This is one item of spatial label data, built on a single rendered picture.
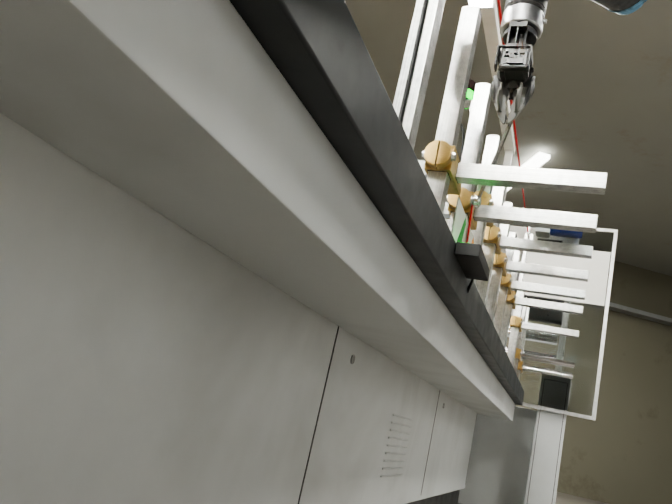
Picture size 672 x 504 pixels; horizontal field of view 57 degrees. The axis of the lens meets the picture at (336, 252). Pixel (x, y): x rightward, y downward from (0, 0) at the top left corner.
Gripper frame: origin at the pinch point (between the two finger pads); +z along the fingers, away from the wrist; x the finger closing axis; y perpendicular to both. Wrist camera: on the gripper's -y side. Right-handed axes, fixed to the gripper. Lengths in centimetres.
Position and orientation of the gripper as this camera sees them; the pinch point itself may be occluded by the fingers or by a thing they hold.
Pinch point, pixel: (506, 120)
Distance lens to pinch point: 139.4
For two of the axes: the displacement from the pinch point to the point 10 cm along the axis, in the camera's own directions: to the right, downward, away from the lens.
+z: -2.3, 9.4, -2.5
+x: 9.2, 1.2, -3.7
